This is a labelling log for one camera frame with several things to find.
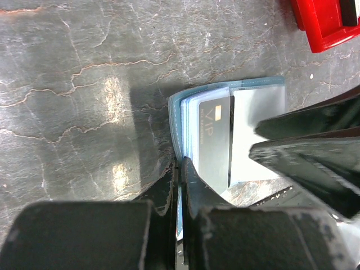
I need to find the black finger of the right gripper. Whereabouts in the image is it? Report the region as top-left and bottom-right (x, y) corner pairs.
(249, 137), (359, 219)
(255, 89), (359, 140)

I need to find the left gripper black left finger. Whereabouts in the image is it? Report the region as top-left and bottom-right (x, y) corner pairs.
(1, 160), (178, 269)

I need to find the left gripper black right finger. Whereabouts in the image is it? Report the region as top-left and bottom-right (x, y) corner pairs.
(181, 157), (354, 269)

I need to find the blue leather card holder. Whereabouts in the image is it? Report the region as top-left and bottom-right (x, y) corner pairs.
(168, 75), (287, 242)

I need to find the black VIP credit card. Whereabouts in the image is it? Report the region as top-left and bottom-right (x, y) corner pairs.
(197, 96), (234, 194)

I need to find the red plastic bin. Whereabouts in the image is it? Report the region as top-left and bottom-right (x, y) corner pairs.
(291, 0), (359, 53)

